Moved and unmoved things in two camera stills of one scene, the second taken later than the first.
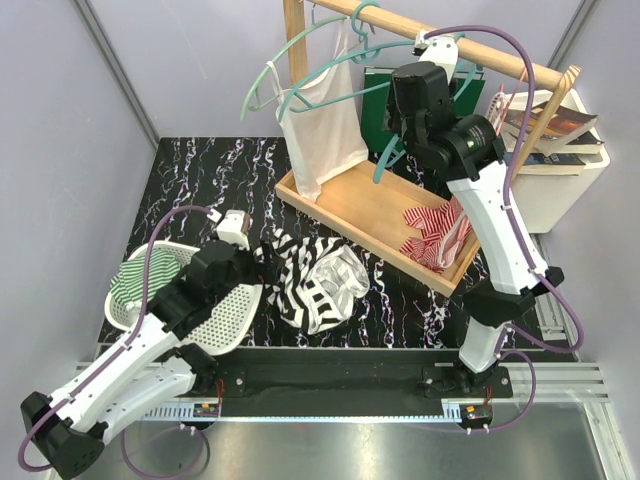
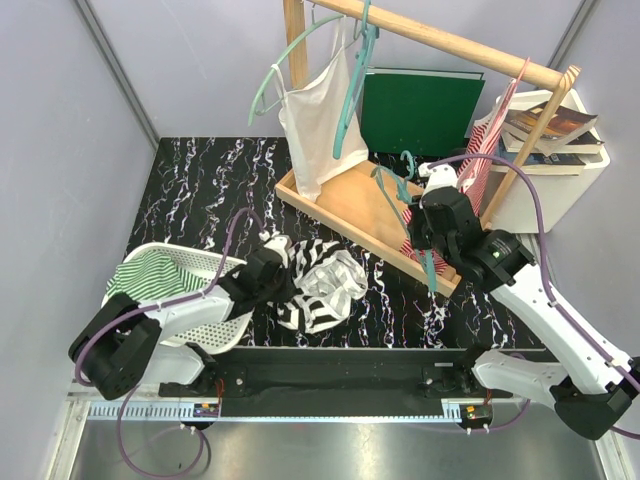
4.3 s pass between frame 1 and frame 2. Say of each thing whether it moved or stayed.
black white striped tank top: stayed
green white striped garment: stayed
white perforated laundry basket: stayed
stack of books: stayed
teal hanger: moved
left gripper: moved
